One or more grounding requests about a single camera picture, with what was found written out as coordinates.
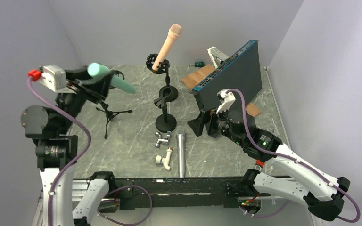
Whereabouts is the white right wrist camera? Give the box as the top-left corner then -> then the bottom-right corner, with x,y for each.
216,89 -> 236,114

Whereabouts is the silver mesh-head microphone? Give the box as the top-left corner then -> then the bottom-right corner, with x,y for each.
176,129 -> 186,178

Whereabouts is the black rear microphone stand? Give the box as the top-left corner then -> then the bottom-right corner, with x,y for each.
146,53 -> 180,103

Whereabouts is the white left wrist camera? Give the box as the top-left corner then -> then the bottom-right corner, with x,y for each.
28,65 -> 67,93

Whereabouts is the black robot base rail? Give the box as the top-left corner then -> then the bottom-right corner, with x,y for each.
85,177 -> 272,210

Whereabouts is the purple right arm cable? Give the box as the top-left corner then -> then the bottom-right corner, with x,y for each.
224,88 -> 362,224

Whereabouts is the green handled screwdriver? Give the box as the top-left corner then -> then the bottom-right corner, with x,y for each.
189,61 -> 205,68

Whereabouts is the black clip microphone stand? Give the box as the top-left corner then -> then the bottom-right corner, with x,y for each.
154,86 -> 177,132

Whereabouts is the wooden board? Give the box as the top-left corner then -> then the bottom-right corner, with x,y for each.
181,65 -> 263,117

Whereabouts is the white plastic pipe fitting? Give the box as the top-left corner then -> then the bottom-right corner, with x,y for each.
154,147 -> 173,171

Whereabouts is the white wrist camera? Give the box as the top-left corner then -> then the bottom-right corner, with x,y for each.
28,65 -> 67,93
216,89 -> 236,114

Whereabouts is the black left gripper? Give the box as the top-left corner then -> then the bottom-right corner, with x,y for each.
56,64 -> 116,132

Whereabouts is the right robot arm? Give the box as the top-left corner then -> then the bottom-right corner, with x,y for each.
187,109 -> 350,221

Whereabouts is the beige pink microphone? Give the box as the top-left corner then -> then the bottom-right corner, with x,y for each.
152,24 -> 182,71

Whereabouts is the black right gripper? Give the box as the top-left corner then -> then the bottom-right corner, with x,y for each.
188,102 -> 245,146

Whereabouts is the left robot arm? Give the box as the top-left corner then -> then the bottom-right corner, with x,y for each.
21,65 -> 117,226

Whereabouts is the blue network switch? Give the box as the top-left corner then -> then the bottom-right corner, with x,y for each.
191,40 -> 262,110

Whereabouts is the chrome faucet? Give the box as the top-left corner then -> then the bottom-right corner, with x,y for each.
155,131 -> 171,148

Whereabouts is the mint green microphone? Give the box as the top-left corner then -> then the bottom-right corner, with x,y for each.
87,63 -> 136,94

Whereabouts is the black shock-mount tripod stand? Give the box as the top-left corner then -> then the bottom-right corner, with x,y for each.
95,70 -> 133,140

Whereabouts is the white metal bracket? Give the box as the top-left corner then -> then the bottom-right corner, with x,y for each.
207,46 -> 229,69

